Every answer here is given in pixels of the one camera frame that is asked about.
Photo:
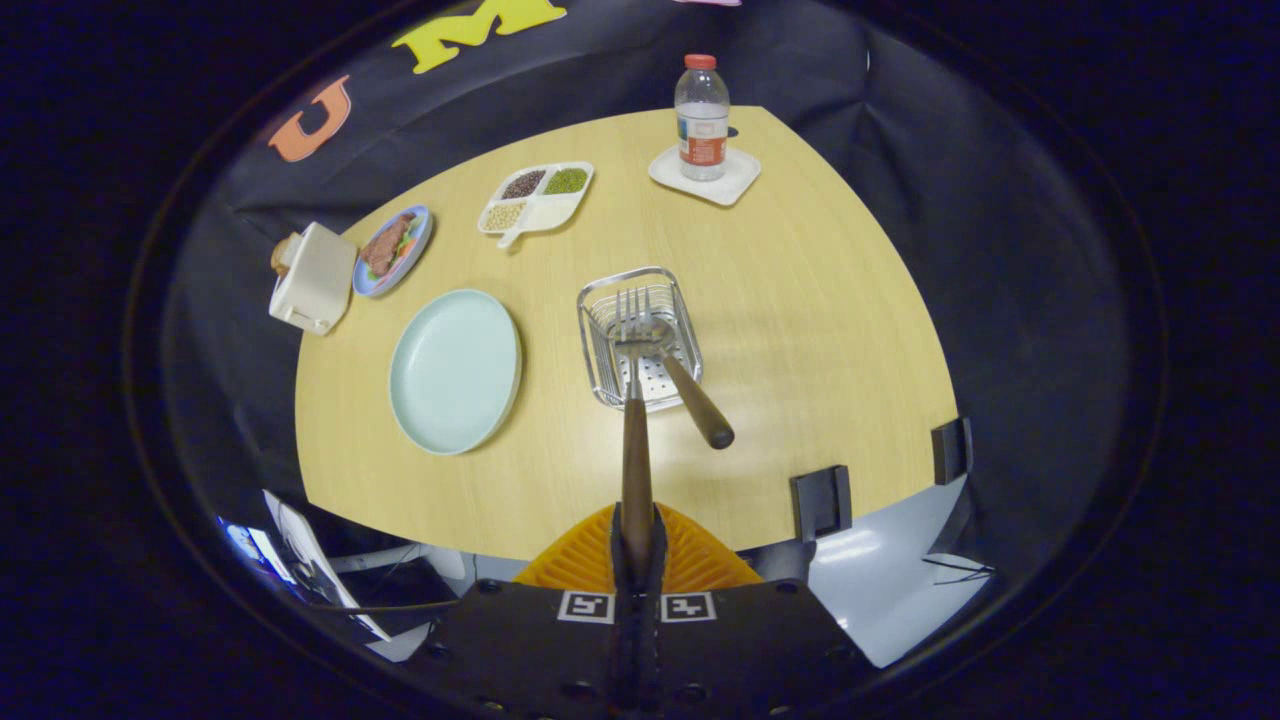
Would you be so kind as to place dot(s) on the brown meat piece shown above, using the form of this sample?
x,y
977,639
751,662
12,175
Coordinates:
x,y
385,247

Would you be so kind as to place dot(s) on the brown toast slice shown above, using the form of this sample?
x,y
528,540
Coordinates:
x,y
280,257

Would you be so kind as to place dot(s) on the black table clamp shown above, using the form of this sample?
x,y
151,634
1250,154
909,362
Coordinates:
x,y
822,503
952,450

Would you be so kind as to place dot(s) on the white square coaster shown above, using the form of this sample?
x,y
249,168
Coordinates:
x,y
735,180

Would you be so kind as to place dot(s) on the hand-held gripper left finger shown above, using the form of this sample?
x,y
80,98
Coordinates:
x,y
622,620

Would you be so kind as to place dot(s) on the white divided bean dish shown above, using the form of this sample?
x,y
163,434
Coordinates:
x,y
550,212

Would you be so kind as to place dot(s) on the pale green plate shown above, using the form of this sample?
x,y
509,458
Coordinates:
x,y
455,370

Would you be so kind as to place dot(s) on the white toaster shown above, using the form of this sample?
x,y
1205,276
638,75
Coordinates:
x,y
315,280

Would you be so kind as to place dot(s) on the black backdrop cloth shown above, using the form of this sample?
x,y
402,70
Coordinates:
x,y
950,200

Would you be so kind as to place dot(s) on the white paper sheet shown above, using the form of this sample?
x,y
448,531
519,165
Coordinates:
x,y
300,550

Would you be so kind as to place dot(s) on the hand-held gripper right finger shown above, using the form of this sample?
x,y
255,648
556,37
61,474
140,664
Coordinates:
x,y
652,620

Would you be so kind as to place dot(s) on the blue plate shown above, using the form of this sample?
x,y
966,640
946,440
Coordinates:
x,y
420,235

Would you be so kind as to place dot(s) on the clear red-capped water bottle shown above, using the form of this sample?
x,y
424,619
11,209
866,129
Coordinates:
x,y
702,110

